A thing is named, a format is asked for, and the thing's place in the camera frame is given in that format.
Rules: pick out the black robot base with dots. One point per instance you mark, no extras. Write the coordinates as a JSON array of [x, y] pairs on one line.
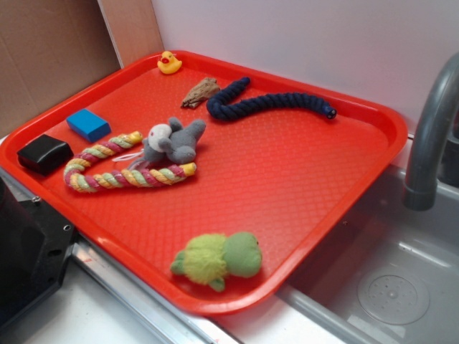
[[36, 243]]

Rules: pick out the blue rectangular block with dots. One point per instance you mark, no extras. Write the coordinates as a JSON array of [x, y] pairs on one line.
[[88, 125]]

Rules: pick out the red plastic tray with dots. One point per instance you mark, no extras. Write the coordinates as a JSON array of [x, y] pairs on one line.
[[287, 175]]

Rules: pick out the grey plush elephant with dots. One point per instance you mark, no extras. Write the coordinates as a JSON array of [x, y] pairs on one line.
[[173, 141]]

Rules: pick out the brown wood piece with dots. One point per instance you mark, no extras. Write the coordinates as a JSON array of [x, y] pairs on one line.
[[205, 89]]

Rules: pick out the green plush turtle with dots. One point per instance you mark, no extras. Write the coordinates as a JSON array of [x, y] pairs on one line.
[[210, 259]]

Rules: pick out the yellow rubber duck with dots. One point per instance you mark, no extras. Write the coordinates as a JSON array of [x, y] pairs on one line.
[[168, 64]]

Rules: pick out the black rectangular box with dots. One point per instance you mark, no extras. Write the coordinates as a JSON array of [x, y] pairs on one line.
[[44, 154]]

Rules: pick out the grey plastic sink basin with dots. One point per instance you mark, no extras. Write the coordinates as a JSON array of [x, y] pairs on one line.
[[384, 273]]

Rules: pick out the grey toy faucet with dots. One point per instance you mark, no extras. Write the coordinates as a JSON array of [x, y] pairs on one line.
[[434, 152]]

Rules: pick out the brown cardboard panel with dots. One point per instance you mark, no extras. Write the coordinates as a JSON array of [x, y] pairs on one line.
[[50, 50]]

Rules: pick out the dark blue rope toy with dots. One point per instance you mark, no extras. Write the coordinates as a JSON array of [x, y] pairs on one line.
[[219, 106]]

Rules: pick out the multicolour pastel rope toy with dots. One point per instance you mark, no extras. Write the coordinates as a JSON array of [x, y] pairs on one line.
[[75, 178]]

